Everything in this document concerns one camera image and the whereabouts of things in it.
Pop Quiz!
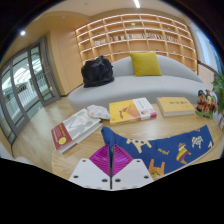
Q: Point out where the yellow cushion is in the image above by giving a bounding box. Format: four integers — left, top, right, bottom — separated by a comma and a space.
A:
129, 51, 163, 78

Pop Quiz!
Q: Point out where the blue patterned towel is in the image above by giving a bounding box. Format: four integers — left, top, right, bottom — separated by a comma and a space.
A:
100, 124, 215, 179

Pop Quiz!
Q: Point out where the colourful cartoon figurine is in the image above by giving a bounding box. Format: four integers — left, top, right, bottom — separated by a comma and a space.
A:
195, 89, 219, 120

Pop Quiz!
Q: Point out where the white spotted pouch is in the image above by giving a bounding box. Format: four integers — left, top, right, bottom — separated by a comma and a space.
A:
86, 104, 112, 121

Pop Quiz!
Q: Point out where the red and white book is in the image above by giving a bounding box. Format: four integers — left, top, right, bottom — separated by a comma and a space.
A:
50, 108, 103, 154

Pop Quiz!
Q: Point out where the plain yellow book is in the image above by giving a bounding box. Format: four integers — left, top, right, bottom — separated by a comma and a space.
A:
156, 96, 196, 118

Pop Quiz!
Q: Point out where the green potted plant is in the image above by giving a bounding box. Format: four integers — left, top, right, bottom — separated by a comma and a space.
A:
211, 73, 224, 114

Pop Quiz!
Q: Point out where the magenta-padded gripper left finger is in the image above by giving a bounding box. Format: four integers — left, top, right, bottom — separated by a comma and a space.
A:
68, 144, 112, 191

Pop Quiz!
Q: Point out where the yellow and white book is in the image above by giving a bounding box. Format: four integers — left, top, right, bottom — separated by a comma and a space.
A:
108, 97, 158, 126

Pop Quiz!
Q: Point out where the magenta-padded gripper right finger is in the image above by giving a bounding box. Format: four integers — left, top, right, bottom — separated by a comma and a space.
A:
110, 144, 155, 192

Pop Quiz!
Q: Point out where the grey framed glass door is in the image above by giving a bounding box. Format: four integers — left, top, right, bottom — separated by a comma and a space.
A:
0, 35, 61, 146

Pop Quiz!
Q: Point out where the light grey sofa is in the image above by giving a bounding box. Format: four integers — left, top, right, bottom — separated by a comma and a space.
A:
67, 54, 213, 113

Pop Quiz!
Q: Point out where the wooden wall shelf unit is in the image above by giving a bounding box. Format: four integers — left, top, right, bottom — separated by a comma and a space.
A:
75, 13, 198, 74

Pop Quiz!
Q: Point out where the black bag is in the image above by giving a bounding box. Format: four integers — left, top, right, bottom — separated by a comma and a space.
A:
80, 55, 115, 88

